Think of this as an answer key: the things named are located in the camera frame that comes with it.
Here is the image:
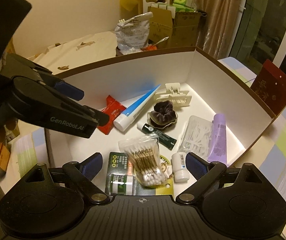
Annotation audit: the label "white plastic clip holder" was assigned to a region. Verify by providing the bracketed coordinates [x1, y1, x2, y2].
[154, 82, 192, 108]

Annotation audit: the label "cream cloth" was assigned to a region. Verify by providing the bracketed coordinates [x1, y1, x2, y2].
[27, 30, 118, 77]

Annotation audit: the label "brown box with white inside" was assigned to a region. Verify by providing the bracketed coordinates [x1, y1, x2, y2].
[44, 45, 276, 196]

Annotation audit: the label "green tissue packs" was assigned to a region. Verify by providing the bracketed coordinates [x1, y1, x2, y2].
[172, 0, 197, 13]

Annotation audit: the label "green blister card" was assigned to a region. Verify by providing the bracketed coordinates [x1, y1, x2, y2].
[105, 151, 175, 196]

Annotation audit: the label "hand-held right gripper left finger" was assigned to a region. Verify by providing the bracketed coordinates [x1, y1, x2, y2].
[20, 152, 110, 204]

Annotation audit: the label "open-flap cardboard box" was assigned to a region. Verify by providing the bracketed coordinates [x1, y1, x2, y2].
[147, 6, 176, 47]

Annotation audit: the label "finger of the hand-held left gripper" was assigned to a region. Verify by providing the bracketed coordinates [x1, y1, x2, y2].
[43, 82, 110, 127]
[7, 54, 85, 101]

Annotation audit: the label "blue and white tube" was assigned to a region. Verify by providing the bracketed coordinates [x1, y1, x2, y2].
[113, 84, 161, 131]

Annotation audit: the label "dark red gift bag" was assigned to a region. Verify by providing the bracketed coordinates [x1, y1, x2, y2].
[250, 59, 286, 117]

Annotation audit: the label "red snack packet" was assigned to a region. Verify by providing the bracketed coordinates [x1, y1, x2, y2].
[97, 94, 127, 134]

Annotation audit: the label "dark green tube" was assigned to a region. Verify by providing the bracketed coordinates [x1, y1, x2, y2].
[137, 121, 178, 150]

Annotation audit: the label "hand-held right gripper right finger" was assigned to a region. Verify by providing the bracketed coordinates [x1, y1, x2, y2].
[175, 152, 265, 204]

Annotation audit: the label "crumpled printed bag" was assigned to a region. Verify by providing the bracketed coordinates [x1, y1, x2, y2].
[115, 12, 151, 53]

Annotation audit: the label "metal spoon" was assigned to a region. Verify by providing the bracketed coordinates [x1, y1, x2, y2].
[152, 36, 170, 48]

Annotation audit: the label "cotton swab bag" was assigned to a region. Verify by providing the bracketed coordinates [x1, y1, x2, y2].
[118, 133, 162, 187]

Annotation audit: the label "purple tube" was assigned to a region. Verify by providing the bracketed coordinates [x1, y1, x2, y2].
[207, 113, 228, 164]

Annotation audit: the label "clear floss pick box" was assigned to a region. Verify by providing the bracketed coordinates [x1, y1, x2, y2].
[177, 115, 215, 159]

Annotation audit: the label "beige curtain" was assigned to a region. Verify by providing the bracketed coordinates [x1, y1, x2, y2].
[184, 0, 250, 60]

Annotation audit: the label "dark glass door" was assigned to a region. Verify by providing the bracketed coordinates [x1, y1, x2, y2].
[229, 0, 286, 75]

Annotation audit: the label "small white bottle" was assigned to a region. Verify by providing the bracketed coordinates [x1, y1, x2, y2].
[171, 151, 190, 183]

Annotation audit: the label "dark velvet scrunchie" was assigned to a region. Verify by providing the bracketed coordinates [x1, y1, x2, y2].
[147, 101, 178, 132]

